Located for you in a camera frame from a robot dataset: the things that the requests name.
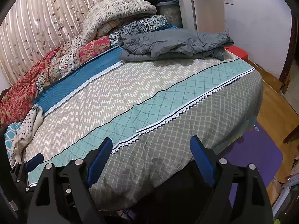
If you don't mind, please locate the floral beige curtain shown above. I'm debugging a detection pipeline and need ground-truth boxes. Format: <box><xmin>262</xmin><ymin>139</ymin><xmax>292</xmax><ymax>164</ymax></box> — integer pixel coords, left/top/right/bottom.
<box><xmin>1</xmin><ymin>0</ymin><xmax>103</xmax><ymax>85</ymax></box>

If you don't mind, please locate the purple floor mat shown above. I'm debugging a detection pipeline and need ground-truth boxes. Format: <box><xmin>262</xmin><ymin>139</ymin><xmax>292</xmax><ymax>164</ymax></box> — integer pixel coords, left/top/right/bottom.
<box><xmin>217</xmin><ymin>121</ymin><xmax>284</xmax><ymax>208</ymax></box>

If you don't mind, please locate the teal patterned pillow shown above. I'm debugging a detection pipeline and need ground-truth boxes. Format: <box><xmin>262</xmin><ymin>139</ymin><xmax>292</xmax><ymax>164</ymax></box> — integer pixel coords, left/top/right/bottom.
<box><xmin>4</xmin><ymin>122</ymin><xmax>22</xmax><ymax>157</ymax></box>

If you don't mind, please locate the patterned bed sheet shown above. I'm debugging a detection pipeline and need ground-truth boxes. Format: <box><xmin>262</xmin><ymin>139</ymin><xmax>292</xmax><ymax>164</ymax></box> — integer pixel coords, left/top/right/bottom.
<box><xmin>24</xmin><ymin>47</ymin><xmax>263</xmax><ymax>210</ymax></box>

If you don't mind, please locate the red box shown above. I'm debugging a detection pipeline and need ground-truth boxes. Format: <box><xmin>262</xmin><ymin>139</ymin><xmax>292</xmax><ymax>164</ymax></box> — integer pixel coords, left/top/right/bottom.
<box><xmin>224</xmin><ymin>45</ymin><xmax>249</xmax><ymax>62</ymax></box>

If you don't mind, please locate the grey quilted puffer jacket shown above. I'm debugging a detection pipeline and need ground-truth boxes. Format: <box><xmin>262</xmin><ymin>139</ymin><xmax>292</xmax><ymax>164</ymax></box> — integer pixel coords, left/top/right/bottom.
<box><xmin>119</xmin><ymin>29</ymin><xmax>234</xmax><ymax>62</ymax></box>

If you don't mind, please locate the white dotted fleece blanket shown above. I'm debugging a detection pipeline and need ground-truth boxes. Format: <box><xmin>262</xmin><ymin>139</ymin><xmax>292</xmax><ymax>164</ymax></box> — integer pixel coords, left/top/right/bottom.
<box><xmin>9</xmin><ymin>104</ymin><xmax>44</xmax><ymax>167</ymax></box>

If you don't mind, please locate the red floral patchwork quilt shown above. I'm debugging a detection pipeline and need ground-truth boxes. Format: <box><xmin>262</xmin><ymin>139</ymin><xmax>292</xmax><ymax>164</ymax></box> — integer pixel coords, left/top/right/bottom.
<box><xmin>0</xmin><ymin>14</ymin><xmax>168</xmax><ymax>129</ymax></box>

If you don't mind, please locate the beige patterned folded comforter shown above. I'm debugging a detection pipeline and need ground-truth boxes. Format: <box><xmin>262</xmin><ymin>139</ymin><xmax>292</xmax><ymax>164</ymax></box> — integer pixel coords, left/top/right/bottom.
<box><xmin>82</xmin><ymin>0</ymin><xmax>157</xmax><ymax>45</ymax></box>

